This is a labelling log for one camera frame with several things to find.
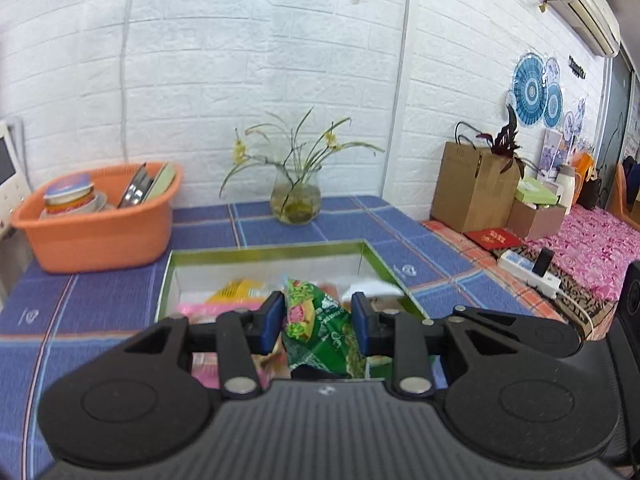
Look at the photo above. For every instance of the black charger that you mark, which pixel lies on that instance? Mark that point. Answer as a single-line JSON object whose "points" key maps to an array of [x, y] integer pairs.
{"points": [[542, 262]]}

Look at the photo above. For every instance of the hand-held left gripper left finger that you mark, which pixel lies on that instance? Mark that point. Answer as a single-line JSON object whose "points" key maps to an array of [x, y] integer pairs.
{"points": [[274, 316]]}

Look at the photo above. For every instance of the stacked bowls in basin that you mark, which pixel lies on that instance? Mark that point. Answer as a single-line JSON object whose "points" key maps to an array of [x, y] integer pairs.
{"points": [[67, 192]]}

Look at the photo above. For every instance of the dark patterned cloth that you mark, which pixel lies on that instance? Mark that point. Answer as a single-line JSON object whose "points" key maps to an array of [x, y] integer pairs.
{"points": [[585, 300]]}

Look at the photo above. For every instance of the small cardboard box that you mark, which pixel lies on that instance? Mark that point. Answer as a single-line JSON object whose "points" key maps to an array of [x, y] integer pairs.
{"points": [[537, 222]]}

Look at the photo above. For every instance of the glass vase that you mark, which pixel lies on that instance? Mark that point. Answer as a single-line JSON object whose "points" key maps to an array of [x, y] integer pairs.
{"points": [[295, 200]]}

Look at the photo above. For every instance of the yellow chip packet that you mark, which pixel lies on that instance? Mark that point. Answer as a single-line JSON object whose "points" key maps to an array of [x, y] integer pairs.
{"points": [[235, 291]]}

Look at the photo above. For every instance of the green snack packet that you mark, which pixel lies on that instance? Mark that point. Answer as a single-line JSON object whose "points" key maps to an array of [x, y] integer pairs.
{"points": [[325, 322]]}

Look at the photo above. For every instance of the orange plaid cloth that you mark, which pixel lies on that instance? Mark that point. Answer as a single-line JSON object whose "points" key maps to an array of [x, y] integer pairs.
{"points": [[465, 255]]}

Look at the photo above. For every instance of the green cardboard box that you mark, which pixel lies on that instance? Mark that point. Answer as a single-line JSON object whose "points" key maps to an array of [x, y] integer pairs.
{"points": [[391, 274]]}

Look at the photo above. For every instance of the white appliance with screen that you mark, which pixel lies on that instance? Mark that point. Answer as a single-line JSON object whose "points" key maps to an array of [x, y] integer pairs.
{"points": [[10, 175]]}

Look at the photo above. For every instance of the white power strip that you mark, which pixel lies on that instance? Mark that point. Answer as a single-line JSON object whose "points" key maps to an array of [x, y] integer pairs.
{"points": [[517, 265]]}

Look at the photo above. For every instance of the steel plate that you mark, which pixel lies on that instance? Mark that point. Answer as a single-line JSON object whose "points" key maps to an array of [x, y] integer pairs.
{"points": [[135, 187]]}

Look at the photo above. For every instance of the yellow flower plant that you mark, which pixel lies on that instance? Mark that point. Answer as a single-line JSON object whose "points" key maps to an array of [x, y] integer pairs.
{"points": [[300, 145]]}

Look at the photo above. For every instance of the light green plate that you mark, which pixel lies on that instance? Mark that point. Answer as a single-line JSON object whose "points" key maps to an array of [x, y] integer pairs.
{"points": [[162, 182]]}

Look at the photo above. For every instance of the white bowl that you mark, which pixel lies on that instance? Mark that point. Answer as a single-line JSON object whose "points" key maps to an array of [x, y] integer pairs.
{"points": [[99, 202]]}

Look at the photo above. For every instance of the orange bag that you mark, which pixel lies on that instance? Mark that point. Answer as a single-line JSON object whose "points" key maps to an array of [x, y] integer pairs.
{"points": [[585, 180]]}

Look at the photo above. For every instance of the wall poster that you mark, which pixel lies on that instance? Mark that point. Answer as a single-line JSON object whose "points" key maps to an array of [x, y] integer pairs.
{"points": [[552, 152]]}

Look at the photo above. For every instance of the purple leaf plant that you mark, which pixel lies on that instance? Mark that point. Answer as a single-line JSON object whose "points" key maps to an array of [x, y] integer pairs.
{"points": [[505, 145]]}

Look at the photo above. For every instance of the black wall sticker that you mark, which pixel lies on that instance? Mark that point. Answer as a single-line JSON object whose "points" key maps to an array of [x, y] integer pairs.
{"points": [[577, 66]]}

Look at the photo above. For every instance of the blue checked tablecloth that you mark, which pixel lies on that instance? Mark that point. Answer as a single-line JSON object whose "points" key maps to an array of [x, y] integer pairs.
{"points": [[100, 305]]}

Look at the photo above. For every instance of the red booklet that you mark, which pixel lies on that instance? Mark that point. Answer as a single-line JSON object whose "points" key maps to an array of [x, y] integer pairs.
{"points": [[492, 238]]}

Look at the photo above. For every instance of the white air conditioner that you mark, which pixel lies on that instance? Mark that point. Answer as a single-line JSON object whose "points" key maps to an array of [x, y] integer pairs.
{"points": [[585, 5]]}

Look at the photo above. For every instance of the orange plastic basin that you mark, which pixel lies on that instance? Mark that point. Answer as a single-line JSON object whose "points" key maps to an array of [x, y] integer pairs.
{"points": [[100, 240]]}

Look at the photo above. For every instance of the light green box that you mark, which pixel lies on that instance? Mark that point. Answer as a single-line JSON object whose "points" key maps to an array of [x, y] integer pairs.
{"points": [[537, 191]]}

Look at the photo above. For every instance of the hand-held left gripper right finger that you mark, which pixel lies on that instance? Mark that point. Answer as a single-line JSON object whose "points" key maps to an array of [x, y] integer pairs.
{"points": [[360, 321]]}

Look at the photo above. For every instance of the white thermos bottle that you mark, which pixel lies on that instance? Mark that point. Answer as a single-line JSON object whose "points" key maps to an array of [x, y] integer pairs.
{"points": [[566, 187]]}

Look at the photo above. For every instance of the blue paper fan decoration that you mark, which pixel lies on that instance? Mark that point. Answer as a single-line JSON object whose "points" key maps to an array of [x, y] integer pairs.
{"points": [[530, 90]]}

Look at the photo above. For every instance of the pink snack packet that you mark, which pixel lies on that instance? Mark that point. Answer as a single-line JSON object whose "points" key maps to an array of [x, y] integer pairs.
{"points": [[205, 371], [200, 308]]}

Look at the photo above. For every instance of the brown paper bag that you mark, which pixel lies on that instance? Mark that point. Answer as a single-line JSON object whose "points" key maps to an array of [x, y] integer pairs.
{"points": [[470, 195]]}

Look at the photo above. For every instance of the pink floral blanket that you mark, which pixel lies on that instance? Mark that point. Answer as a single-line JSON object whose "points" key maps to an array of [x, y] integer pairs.
{"points": [[595, 240]]}

